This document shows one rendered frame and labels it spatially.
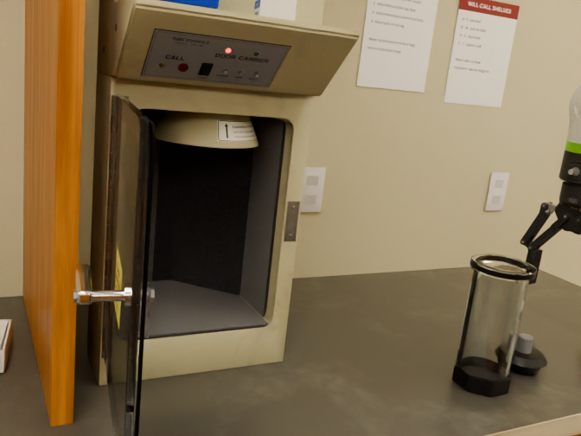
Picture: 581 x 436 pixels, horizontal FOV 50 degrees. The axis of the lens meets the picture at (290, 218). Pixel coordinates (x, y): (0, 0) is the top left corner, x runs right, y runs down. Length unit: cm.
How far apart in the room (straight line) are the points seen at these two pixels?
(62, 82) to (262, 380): 57
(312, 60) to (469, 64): 91
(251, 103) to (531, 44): 113
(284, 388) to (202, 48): 55
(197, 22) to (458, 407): 72
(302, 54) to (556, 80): 123
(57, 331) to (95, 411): 15
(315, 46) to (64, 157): 37
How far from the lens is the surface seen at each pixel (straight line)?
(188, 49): 85
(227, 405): 100
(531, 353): 128
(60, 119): 81
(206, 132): 98
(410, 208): 174
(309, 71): 94
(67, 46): 80
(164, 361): 105
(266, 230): 108
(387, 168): 166
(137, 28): 82
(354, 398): 106
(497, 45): 184
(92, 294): 67
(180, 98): 93
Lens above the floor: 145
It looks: 14 degrees down
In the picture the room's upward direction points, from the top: 6 degrees clockwise
